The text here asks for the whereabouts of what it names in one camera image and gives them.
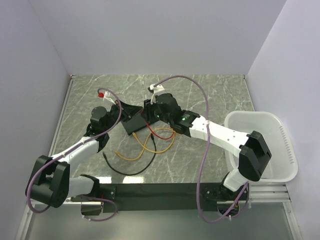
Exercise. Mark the white plastic bin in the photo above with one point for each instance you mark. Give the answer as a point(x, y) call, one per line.
point(283, 165)

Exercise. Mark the black network switch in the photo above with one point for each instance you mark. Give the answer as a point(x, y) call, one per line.
point(134, 124)

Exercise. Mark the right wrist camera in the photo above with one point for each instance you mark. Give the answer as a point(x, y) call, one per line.
point(155, 90)

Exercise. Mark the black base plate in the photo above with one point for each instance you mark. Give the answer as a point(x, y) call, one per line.
point(161, 196)

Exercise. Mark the aluminium rail frame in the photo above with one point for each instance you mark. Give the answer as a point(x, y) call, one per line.
point(263, 218)

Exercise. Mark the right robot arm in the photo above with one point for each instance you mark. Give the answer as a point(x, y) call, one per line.
point(251, 149)

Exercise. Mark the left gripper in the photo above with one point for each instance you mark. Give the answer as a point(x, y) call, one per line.
point(129, 110)

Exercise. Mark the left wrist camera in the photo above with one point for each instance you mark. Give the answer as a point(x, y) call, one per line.
point(106, 96)

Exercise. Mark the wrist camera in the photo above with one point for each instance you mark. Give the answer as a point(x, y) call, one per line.
point(155, 90)
point(106, 96)

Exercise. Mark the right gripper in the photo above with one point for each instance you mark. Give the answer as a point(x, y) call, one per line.
point(148, 110)

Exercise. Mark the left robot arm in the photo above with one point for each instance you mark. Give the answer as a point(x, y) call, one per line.
point(50, 182)

